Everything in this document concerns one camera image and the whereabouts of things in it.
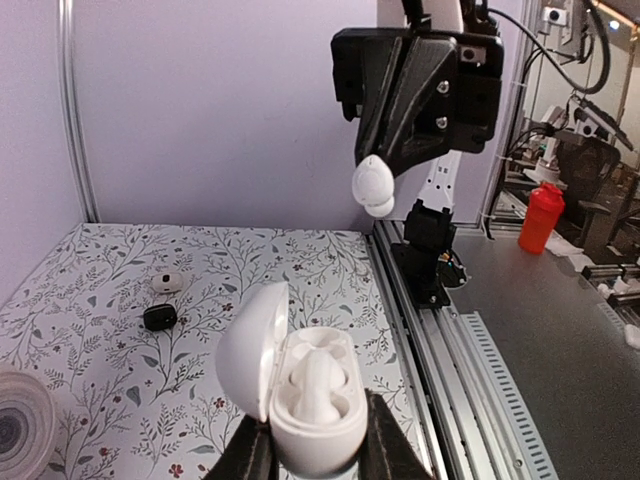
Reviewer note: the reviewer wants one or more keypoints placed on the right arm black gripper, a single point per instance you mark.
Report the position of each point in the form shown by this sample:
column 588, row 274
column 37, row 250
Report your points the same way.
column 444, row 86

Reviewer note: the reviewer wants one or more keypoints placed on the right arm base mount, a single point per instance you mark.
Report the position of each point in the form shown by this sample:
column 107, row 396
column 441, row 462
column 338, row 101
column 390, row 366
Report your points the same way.
column 429, row 276

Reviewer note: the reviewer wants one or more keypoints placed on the aluminium front rail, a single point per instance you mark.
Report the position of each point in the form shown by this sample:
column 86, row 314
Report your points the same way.
column 473, row 418

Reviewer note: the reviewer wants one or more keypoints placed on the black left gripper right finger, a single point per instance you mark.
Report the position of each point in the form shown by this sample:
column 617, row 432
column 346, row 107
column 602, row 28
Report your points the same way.
column 386, row 452

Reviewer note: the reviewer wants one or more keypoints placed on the right aluminium corner post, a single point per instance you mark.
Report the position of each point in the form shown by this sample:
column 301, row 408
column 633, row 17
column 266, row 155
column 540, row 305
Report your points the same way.
column 517, row 47

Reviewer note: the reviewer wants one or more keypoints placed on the white earbud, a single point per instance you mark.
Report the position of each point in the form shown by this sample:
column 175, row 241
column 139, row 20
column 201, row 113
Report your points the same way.
column 373, row 186
column 317, row 377

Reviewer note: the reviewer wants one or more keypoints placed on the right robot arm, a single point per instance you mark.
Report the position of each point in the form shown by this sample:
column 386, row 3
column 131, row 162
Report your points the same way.
column 424, row 195

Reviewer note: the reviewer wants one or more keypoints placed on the aluminium corner post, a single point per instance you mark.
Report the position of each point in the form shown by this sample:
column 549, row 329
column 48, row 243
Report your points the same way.
column 72, row 113
column 517, row 47

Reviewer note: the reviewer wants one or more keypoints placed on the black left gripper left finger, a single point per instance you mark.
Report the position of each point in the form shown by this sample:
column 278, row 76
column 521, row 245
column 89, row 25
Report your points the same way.
column 249, row 455

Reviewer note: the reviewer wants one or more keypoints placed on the grey spiral ceramic plate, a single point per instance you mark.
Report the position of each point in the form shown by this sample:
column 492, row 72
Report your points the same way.
column 28, row 424

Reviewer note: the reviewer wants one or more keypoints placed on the small white earbud case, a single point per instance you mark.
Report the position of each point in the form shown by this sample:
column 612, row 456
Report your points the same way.
column 167, row 282

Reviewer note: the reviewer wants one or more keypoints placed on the red shaker bottle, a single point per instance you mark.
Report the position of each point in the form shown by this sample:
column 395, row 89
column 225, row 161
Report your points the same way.
column 546, row 205

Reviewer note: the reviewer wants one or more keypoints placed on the white oval charging case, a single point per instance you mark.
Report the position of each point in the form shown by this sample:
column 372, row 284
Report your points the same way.
column 254, row 361

